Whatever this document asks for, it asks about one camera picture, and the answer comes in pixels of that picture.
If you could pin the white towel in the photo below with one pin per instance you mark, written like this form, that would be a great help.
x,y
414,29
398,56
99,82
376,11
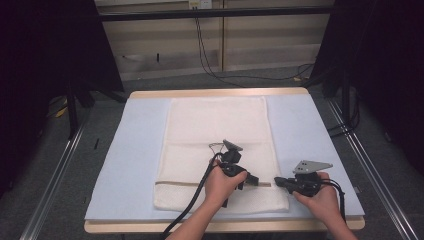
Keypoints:
x,y
216,123

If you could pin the black metal stand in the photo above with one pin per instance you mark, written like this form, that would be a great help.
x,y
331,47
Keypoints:
x,y
346,100
71,110

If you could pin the person's right hand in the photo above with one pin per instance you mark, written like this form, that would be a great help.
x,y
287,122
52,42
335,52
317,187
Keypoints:
x,y
321,200

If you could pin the white wall socket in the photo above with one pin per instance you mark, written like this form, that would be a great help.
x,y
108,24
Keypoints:
x,y
200,3

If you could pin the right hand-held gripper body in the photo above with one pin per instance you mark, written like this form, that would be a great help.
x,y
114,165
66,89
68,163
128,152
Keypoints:
x,y
306,181

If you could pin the silver floor rail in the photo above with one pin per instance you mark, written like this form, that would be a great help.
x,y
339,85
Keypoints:
x,y
373,166
50,186

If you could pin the wooden table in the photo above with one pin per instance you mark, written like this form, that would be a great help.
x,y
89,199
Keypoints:
x,y
216,92

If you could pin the light blue table mat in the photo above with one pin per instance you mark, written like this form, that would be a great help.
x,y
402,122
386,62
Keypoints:
x,y
133,160

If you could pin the person's left hand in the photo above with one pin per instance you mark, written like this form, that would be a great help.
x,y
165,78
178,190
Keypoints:
x,y
221,188

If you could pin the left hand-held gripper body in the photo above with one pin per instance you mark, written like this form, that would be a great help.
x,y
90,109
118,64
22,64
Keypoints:
x,y
233,156

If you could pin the dark curtain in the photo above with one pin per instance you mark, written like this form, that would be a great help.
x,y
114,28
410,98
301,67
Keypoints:
x,y
50,50
383,66

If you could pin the black horizontal metal bar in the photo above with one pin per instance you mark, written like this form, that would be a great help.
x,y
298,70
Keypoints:
x,y
213,13

